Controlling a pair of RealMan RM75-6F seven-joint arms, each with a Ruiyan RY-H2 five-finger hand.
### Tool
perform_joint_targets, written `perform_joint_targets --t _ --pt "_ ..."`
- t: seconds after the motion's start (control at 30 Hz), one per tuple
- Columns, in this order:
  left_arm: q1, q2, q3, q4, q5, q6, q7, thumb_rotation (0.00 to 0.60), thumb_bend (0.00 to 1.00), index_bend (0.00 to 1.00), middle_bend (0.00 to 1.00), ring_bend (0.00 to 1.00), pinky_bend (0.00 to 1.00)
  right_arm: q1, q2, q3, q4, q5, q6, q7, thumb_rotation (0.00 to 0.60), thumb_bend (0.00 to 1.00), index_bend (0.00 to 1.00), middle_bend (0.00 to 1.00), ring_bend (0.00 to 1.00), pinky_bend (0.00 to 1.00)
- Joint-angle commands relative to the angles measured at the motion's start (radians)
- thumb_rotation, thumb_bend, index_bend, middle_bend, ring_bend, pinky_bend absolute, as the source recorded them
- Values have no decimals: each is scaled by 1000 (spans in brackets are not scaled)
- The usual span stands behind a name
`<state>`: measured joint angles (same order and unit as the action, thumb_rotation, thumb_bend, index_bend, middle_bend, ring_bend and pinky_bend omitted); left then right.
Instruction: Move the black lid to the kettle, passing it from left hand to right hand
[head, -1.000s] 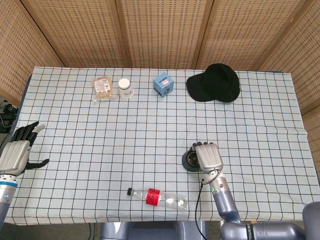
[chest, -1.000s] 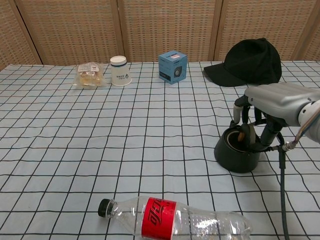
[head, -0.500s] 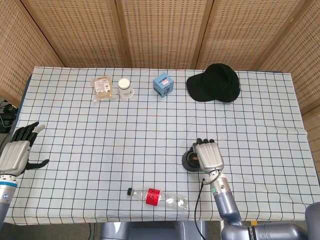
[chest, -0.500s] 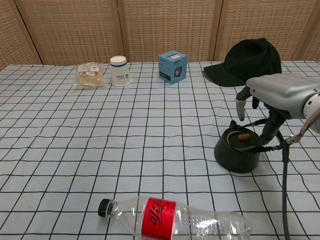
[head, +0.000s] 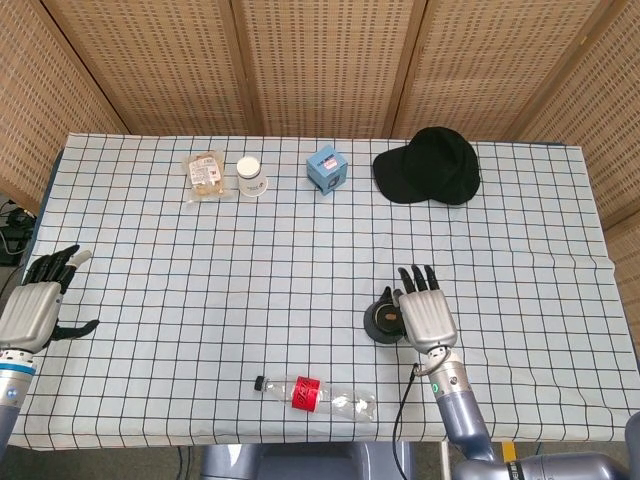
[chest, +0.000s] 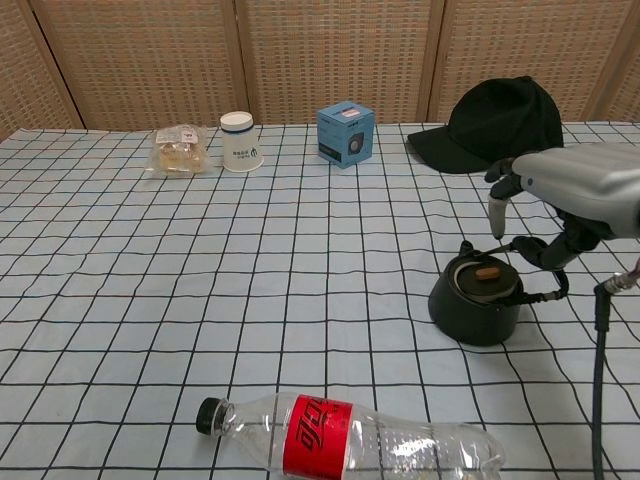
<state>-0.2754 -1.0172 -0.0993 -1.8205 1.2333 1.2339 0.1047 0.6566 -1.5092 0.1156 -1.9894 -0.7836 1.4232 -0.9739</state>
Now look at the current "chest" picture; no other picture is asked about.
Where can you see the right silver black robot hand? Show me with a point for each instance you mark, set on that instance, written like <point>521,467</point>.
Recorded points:
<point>580,175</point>

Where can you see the blue checkered tablecloth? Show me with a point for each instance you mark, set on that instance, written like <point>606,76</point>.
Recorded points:
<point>200,275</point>

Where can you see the black teapot lid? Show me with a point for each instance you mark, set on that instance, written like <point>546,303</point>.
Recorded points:
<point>480,287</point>

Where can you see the black kettle pot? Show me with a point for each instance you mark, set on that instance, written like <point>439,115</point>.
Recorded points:
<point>470,322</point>

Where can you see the clear plastic bottle red label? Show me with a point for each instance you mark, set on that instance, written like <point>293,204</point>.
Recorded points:
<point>320,440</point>

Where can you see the packaged bread snack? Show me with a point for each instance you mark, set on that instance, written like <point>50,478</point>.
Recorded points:
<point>177,155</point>

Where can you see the woven wooden folding screen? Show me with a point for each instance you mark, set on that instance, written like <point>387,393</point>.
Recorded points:
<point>325,55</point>

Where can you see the black baseball cap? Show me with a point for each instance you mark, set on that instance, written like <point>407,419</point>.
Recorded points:
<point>505,130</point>

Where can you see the white paper cup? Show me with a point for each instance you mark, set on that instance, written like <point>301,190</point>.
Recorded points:
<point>242,147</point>

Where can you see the small blue cardboard box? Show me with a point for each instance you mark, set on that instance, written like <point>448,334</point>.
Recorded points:
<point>335,132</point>

